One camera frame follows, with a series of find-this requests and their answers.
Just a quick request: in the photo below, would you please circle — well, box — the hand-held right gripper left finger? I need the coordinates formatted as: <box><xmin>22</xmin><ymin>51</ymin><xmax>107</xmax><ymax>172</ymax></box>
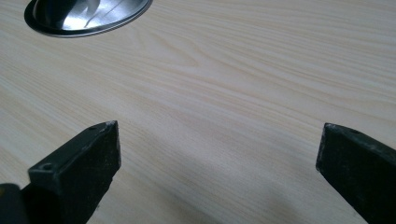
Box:
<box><xmin>21</xmin><ymin>119</ymin><xmax>122</xmax><ymax>224</ymax></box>

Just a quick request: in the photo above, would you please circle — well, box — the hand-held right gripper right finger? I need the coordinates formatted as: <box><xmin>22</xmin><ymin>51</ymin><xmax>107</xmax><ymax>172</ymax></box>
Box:
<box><xmin>315</xmin><ymin>122</ymin><xmax>396</xmax><ymax>224</ymax></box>

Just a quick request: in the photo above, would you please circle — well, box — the round stainless steel plate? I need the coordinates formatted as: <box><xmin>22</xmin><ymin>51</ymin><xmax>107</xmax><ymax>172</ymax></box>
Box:
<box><xmin>23</xmin><ymin>0</ymin><xmax>154</xmax><ymax>38</ymax></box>

